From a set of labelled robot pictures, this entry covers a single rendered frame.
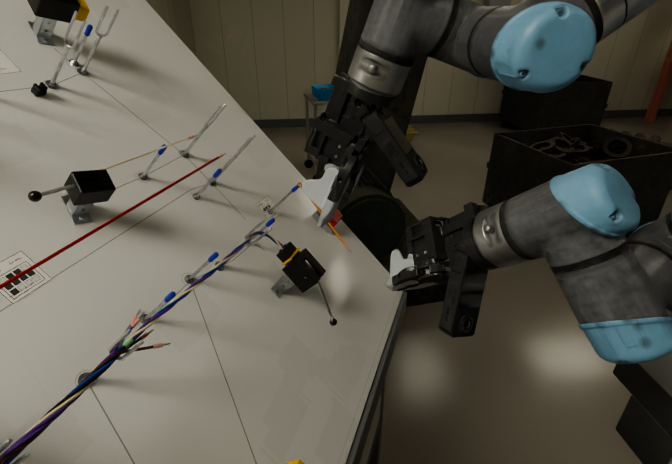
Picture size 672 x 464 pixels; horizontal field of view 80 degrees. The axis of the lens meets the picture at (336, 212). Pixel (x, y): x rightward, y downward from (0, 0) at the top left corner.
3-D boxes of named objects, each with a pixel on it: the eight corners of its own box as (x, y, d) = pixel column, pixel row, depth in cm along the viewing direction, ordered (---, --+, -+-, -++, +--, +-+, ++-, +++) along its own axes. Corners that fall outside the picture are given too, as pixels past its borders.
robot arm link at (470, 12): (524, 94, 47) (442, 63, 45) (484, 80, 57) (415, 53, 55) (561, 24, 44) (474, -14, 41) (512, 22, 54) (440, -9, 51)
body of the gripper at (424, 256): (438, 234, 64) (501, 207, 54) (447, 288, 60) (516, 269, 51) (400, 229, 60) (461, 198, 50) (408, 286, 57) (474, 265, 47)
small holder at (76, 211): (11, 202, 51) (26, 169, 47) (86, 193, 58) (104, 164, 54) (25, 233, 50) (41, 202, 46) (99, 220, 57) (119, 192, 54)
